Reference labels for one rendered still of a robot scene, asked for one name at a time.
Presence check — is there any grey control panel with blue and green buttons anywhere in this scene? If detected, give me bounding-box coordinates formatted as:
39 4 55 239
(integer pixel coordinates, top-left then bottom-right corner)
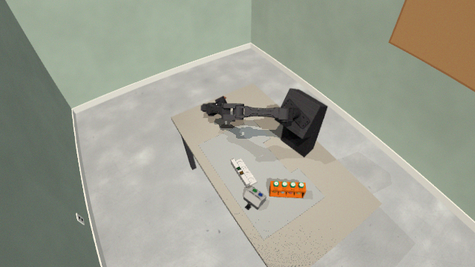
243 187 266 210

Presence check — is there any white tray with four round nests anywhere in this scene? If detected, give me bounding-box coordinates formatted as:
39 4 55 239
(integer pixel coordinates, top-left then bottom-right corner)
231 159 257 188

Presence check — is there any orange tube holder block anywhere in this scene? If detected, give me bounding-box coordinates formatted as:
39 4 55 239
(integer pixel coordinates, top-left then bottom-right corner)
269 181 306 198

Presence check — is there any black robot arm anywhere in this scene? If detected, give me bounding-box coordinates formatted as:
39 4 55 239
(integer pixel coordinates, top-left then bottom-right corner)
201 99 310 128

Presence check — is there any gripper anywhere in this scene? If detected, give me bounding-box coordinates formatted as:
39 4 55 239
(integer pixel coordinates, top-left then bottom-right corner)
215 96 227 105

